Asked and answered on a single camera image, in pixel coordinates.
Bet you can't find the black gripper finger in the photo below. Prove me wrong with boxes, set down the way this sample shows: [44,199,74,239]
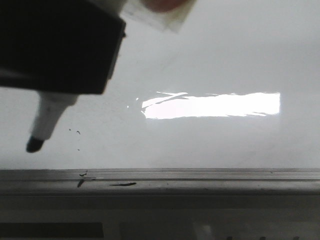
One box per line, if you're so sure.
[0,0,126,95]

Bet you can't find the black white whiteboard marker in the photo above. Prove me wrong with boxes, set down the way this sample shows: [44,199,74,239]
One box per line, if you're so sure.
[26,0,195,153]

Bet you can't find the white whiteboard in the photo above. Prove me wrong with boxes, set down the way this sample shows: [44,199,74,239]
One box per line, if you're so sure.
[0,0,320,169]

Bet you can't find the grey aluminium whiteboard tray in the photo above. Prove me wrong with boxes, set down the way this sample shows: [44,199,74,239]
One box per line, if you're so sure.
[0,168,320,197]

